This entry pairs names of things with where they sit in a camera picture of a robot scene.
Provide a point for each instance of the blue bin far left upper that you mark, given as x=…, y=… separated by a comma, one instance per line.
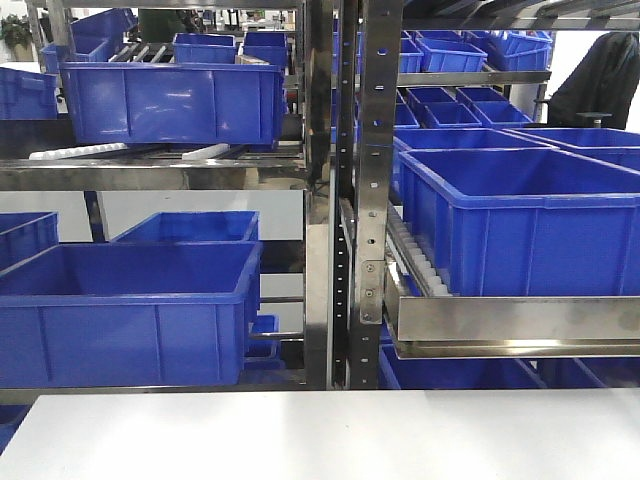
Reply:
x=27, y=95

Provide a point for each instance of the blue bin behind lower left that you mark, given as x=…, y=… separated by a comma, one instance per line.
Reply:
x=211, y=226

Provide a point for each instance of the white roller rail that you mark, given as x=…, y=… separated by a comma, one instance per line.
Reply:
x=73, y=152

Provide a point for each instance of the stainless steel shelving rack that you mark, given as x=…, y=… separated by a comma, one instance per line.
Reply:
x=364, y=270

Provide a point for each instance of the black office chair with jacket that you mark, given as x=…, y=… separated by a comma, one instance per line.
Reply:
x=604, y=81

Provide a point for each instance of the blue bin under right shelf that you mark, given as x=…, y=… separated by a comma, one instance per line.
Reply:
x=450, y=374

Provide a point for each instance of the blue bin upper left shelf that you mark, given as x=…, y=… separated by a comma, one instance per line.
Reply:
x=146, y=103

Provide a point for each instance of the large blue bin right shelf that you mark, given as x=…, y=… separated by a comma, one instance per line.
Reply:
x=531, y=222

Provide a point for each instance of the blue bin behind right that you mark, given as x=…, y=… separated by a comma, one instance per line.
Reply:
x=451, y=139

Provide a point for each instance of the blue bin far left lower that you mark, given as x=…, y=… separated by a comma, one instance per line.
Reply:
x=26, y=234

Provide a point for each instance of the large blue bin lower left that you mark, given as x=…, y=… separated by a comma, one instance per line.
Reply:
x=116, y=315

